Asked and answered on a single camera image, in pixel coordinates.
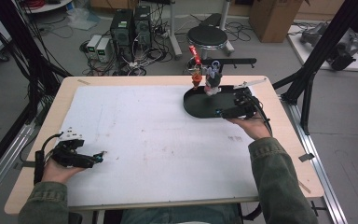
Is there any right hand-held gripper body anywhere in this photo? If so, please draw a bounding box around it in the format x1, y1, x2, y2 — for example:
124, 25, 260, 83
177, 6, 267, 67
227, 77, 268, 120

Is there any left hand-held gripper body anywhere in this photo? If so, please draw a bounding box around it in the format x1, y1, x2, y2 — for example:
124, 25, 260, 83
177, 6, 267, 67
50, 126, 96, 169

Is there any black keychain display stand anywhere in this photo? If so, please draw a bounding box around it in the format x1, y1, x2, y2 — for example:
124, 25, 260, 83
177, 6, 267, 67
183, 58, 258, 119

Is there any cowboy figure keychain red strap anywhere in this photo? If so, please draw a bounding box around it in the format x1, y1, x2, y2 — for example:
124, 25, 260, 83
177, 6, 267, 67
188, 45, 203, 91

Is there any person's right hand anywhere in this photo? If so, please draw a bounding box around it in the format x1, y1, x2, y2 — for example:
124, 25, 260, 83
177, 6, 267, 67
227, 116, 273, 141

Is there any person's left hand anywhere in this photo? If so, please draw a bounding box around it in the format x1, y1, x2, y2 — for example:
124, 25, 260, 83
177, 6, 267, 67
41, 158, 85, 185

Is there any white foam mat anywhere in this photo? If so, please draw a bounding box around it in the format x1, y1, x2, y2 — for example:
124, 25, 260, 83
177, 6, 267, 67
57, 85, 260, 208

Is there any black round stool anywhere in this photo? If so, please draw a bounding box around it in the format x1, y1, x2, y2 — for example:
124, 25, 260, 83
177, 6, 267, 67
186, 24, 231, 60

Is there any grey tape piece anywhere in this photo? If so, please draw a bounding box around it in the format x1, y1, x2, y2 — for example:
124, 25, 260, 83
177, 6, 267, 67
297, 152, 315, 162

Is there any wooden table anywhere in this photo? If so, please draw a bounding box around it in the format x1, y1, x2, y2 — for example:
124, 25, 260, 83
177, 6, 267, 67
4, 75, 324, 217

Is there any white floor board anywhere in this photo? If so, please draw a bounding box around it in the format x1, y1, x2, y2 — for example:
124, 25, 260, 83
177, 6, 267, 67
287, 24, 358, 73

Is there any white desk leg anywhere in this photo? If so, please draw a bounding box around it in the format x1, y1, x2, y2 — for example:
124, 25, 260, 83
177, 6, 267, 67
167, 0, 184, 60
218, 0, 236, 54

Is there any cardboard box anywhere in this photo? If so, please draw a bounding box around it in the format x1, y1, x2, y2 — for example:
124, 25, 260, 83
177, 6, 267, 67
249, 0, 306, 44

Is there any grey power supply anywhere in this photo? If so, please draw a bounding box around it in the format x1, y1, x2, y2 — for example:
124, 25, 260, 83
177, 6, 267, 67
86, 34, 103, 55
96, 36, 112, 63

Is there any black computer tower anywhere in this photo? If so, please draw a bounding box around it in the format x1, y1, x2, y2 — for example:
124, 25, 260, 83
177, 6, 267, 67
133, 5, 153, 49
110, 8, 135, 62

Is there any grey device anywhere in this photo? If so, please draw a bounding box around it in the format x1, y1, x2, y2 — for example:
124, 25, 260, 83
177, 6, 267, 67
299, 21, 358, 71

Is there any clear plastic bag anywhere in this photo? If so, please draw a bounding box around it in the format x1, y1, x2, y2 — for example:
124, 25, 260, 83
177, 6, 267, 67
66, 7, 102, 31

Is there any round white table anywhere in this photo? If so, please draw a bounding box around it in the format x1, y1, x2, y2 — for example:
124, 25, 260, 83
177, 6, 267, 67
21, 0, 74, 14

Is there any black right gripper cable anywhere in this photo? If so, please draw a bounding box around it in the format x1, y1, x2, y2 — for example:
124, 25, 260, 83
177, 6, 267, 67
248, 94, 273, 136

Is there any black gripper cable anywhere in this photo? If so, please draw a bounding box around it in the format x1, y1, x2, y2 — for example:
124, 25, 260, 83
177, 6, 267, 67
33, 133, 63, 185
248, 94, 273, 136

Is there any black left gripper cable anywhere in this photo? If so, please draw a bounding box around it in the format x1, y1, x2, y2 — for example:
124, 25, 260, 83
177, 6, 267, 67
33, 133, 63, 185

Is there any aluminium rail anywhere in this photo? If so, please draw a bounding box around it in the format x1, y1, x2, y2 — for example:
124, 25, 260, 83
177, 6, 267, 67
0, 120, 36, 206
279, 92, 349, 224

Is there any tangle of floor cables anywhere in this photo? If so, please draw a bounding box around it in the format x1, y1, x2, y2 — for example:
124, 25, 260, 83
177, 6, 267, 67
80, 40, 175, 77

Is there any black metal frame post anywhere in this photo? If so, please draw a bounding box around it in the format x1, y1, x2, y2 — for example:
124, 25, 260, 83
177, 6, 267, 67
273, 0, 358, 134
0, 0, 73, 94

